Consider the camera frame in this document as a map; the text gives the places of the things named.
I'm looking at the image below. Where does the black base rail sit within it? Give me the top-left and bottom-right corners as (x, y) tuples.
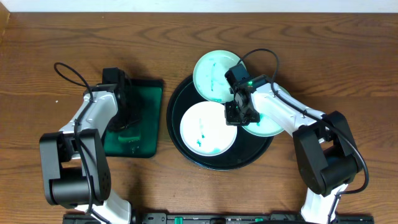
(62, 213), (375, 224)

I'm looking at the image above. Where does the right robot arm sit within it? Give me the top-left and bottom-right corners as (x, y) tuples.
(225, 81), (369, 223)

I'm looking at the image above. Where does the mint plate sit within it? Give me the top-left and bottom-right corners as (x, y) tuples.
(193, 50), (240, 103)
(241, 85), (292, 138)

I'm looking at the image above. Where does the white plate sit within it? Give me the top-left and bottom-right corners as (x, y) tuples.
(179, 101), (238, 157)

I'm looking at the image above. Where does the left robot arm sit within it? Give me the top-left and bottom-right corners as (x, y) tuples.
(39, 78), (137, 223)

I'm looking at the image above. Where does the green sponge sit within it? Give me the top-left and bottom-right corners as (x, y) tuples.
(118, 129), (141, 143)

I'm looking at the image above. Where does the round black tray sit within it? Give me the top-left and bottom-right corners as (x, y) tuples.
(166, 75), (273, 170)

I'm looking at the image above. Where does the green rectangular tray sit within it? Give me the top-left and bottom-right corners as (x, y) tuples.
(103, 79), (163, 159)

